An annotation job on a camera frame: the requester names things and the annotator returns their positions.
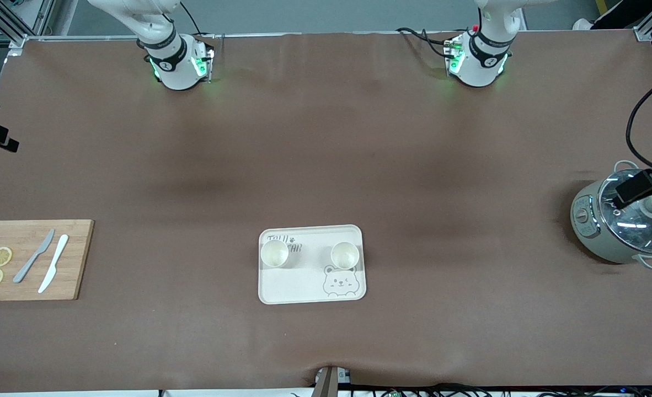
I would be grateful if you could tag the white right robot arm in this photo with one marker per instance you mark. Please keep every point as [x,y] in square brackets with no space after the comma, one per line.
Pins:
[174,66]

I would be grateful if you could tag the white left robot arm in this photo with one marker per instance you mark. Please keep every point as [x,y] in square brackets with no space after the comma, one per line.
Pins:
[483,60]

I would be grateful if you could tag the cream tray with bear print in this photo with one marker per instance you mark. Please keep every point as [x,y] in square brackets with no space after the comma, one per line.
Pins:
[304,286]

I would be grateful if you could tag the glass pot lid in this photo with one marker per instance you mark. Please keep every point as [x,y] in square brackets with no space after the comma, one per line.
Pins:
[635,229]

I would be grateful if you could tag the grey-green electric pot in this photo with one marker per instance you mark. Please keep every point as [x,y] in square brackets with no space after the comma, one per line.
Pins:
[593,240]

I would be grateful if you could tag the grey plastic knife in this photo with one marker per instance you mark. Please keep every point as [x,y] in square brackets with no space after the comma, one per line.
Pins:
[31,262]

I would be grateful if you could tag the white plastic knife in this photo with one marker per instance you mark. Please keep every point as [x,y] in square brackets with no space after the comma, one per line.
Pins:
[50,273]

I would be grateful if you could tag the wooden cutting board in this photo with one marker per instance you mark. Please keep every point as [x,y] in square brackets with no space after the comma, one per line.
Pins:
[72,275]

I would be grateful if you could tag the white shoe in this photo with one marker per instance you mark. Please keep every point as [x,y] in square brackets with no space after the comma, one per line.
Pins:
[582,25]

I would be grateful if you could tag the brown table mat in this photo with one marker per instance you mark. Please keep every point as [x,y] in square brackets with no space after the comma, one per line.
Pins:
[326,138]

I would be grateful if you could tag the grey table clamp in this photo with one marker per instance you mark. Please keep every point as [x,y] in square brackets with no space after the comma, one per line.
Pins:
[329,383]

